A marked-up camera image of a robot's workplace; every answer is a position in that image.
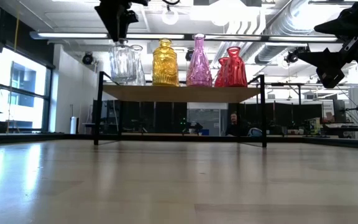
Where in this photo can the clear ribbed glass bottle vase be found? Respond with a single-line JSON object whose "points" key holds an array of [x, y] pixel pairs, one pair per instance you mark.
{"points": [[122, 62]]}

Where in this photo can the small clear glass vase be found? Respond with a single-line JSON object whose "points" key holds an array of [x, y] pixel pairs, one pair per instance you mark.
{"points": [[139, 65]]}

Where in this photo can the silver ventilation duct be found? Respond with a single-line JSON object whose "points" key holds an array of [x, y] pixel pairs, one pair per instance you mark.
{"points": [[287, 21]]}

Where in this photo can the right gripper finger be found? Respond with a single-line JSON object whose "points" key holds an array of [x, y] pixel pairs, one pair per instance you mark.
{"points": [[346, 21], [320, 59]]}

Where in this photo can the white cylinder canister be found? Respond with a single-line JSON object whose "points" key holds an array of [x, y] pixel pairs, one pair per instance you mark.
{"points": [[73, 125]]}

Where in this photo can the black wall-mounted speaker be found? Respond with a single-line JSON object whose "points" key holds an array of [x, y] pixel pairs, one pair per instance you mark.
{"points": [[87, 58]]}

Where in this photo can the black device with green light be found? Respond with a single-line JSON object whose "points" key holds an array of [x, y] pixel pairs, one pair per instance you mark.
{"points": [[191, 126]]}

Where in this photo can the round white ceiling fixture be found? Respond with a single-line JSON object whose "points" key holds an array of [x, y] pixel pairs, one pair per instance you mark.
{"points": [[170, 16]]}

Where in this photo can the black aluminium table frame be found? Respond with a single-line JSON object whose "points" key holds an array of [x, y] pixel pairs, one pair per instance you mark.
{"points": [[337, 141]]}

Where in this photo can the white and blue round object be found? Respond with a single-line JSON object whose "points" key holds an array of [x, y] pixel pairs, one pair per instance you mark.
{"points": [[255, 132]]}

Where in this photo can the large bright window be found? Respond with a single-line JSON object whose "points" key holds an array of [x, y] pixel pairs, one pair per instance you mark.
{"points": [[20, 90]]}

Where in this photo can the black hanging spotlight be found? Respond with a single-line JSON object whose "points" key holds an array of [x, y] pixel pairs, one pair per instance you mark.
{"points": [[291, 57], [190, 54]]}

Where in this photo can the pink ribbed flared vase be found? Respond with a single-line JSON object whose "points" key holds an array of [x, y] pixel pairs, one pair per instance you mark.
{"points": [[199, 63]]}

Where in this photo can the squat red glass vase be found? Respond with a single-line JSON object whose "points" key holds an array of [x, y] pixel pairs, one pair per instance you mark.
{"points": [[235, 68]]}

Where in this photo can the wooden shelf with black frame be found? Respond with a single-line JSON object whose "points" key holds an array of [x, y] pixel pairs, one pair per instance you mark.
{"points": [[182, 93]]}

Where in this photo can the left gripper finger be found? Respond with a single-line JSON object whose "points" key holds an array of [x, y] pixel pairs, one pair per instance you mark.
{"points": [[110, 21], [126, 20]]}

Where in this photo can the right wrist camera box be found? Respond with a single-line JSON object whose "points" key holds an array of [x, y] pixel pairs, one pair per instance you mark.
{"points": [[330, 77]]}

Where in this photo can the wide yellow glass vase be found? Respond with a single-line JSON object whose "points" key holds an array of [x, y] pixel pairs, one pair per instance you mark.
{"points": [[165, 63]]}

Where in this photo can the black background workbench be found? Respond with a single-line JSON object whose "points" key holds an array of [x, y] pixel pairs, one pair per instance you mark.
{"points": [[291, 107]]}

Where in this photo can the long ceiling light strip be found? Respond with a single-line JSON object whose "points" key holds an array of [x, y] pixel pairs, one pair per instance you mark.
{"points": [[73, 35], [154, 36], [235, 37], [303, 39]]}

